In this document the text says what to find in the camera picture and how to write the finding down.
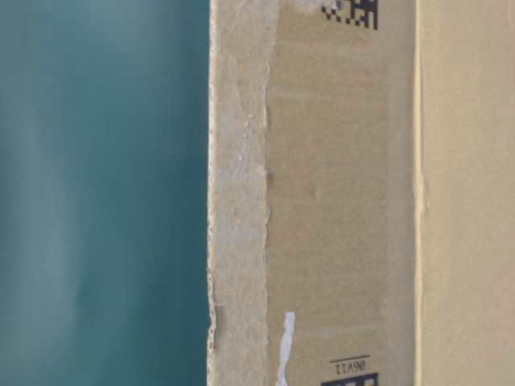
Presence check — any blue table cloth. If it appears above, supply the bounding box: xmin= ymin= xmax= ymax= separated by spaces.
xmin=1 ymin=1 xmax=209 ymax=385

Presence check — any brown cardboard box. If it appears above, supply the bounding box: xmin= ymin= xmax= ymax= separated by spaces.
xmin=207 ymin=1 xmax=514 ymax=385

